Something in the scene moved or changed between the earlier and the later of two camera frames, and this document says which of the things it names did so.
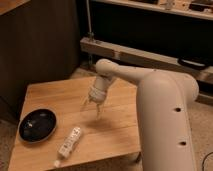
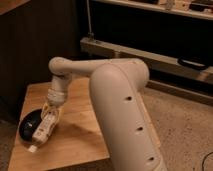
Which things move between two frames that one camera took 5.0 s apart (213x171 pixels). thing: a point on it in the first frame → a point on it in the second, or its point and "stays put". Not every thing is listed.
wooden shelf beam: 160,61 stays put
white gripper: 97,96 → 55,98
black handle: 193,63 stays put
